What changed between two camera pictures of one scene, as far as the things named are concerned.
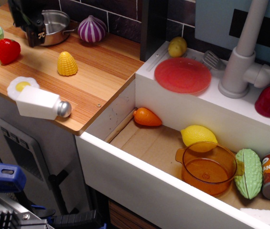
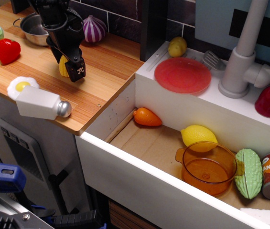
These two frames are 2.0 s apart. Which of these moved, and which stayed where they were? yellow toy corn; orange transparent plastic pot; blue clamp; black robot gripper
Moved: black robot gripper
Stayed: blue clamp; orange transparent plastic pot; yellow toy corn
